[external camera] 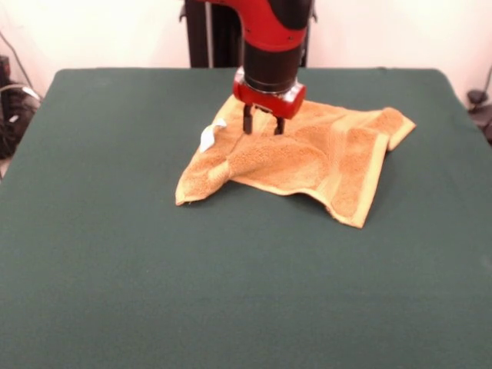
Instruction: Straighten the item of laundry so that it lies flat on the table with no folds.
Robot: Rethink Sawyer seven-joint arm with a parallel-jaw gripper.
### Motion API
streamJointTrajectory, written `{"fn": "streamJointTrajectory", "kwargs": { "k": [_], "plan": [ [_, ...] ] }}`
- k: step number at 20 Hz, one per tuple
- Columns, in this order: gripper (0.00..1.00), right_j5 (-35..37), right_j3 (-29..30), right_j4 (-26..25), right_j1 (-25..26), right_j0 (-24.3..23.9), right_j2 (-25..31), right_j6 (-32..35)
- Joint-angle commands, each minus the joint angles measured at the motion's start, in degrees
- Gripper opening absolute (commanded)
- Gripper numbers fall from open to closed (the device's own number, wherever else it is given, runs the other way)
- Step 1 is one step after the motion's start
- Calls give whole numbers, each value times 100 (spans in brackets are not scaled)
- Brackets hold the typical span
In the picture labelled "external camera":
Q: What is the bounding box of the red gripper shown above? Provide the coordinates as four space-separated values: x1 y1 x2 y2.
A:
232 82 308 136

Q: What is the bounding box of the orange terry towel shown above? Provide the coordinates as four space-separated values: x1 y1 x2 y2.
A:
175 94 417 228

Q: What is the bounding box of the dark green table cloth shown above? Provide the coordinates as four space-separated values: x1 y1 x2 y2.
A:
0 67 492 369

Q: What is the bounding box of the black chair base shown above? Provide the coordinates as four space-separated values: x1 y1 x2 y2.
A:
466 88 492 145
0 55 42 159

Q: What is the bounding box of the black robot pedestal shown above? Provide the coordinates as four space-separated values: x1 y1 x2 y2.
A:
178 0 318 69

